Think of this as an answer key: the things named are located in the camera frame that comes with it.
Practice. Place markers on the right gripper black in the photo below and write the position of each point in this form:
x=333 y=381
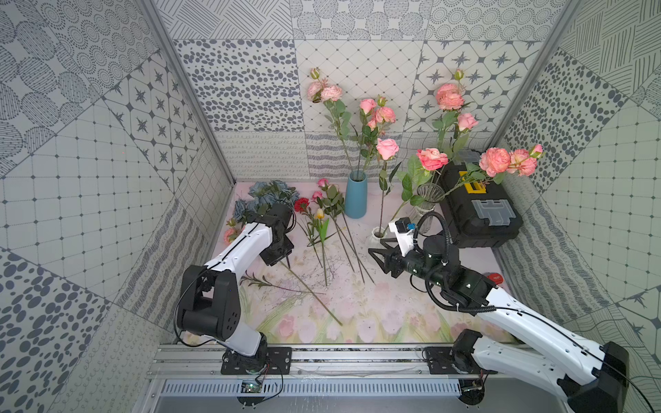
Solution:
x=394 y=259

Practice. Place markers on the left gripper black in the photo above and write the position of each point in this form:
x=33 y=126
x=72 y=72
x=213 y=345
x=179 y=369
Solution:
x=284 y=250

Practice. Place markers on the red carnation stem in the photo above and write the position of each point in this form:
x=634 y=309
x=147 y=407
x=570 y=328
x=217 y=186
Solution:
x=309 y=224

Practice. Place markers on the pink carnation spray stem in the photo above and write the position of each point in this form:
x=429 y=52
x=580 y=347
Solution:
x=320 y=91

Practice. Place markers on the pink rose single stem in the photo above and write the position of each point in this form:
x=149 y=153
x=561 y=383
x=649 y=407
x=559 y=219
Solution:
x=366 y=134

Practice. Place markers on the large pink peony spray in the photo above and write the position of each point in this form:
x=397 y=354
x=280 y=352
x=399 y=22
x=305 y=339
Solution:
x=450 y=99

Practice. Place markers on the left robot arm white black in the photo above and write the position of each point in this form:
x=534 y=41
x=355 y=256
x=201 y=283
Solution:
x=209 y=303

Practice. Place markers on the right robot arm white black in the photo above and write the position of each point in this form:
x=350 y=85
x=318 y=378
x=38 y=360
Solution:
x=586 y=375

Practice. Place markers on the small white ribbed vase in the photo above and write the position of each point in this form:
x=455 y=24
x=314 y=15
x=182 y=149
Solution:
x=376 y=235

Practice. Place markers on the tall blue ceramic vase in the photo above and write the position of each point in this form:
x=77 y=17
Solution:
x=356 y=195

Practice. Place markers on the clear glass vase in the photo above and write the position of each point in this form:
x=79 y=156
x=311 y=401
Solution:
x=432 y=194

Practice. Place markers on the blue grey rose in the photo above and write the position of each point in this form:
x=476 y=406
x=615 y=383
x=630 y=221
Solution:
x=263 y=196

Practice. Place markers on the magenta rosebud stem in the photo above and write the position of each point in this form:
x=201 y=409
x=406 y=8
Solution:
x=332 y=201

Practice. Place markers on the black toolbox yellow label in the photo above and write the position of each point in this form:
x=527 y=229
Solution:
x=478 y=215

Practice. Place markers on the red orange pliers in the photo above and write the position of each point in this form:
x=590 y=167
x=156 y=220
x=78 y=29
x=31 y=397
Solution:
x=496 y=278

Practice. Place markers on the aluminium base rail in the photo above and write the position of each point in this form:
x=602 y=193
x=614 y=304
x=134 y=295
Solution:
x=352 y=361

